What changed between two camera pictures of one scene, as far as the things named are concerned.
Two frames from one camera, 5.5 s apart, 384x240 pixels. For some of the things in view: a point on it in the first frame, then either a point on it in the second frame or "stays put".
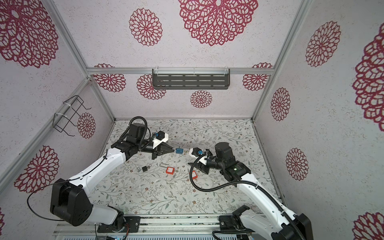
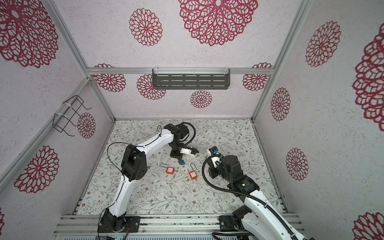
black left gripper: x=163 y=148 → x=178 y=155
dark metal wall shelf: x=190 y=78 stays put
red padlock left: x=170 y=170 stays put
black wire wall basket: x=60 y=121 stays put
